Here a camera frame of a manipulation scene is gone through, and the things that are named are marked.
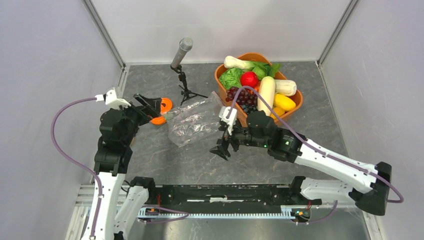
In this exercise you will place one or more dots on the dark blue toy grapes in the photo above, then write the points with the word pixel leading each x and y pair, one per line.
pixel 247 108

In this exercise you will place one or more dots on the black microphone tripod stand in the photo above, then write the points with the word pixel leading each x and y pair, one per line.
pixel 185 92

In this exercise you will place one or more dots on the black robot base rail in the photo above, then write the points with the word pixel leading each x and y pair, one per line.
pixel 228 198

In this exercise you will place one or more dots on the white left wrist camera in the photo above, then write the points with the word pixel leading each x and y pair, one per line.
pixel 112 100

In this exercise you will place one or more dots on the yellow orange toy fruit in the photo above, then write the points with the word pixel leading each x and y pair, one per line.
pixel 277 112

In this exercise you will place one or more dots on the clear zip top bag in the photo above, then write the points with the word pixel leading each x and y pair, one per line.
pixel 194 121

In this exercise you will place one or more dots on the white napa cabbage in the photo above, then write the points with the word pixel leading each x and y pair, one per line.
pixel 285 87

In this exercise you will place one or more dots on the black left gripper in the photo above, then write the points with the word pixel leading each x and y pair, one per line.
pixel 152 109

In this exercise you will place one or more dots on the green lettuce leaf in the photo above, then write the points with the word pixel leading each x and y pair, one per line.
pixel 231 78

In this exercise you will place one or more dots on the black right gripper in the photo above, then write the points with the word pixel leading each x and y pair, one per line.
pixel 221 148

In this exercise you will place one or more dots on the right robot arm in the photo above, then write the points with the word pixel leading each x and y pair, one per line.
pixel 354 182

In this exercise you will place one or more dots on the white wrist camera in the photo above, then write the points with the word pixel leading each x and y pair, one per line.
pixel 112 100
pixel 228 117

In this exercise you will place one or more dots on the silver microphone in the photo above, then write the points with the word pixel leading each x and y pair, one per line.
pixel 185 45

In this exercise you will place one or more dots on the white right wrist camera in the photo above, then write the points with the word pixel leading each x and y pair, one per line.
pixel 228 117

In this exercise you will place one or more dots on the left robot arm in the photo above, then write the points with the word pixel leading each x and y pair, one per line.
pixel 118 127

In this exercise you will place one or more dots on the red toy apple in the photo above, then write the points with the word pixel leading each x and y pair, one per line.
pixel 249 78

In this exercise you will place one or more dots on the yellow toy lemon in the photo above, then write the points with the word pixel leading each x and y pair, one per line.
pixel 284 102

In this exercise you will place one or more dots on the white daikon radish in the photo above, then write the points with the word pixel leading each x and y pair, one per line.
pixel 267 92

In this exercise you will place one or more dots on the purple toy grapes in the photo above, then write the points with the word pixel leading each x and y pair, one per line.
pixel 245 97

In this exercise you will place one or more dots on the green bumpy custard apple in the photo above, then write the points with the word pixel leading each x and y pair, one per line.
pixel 260 72

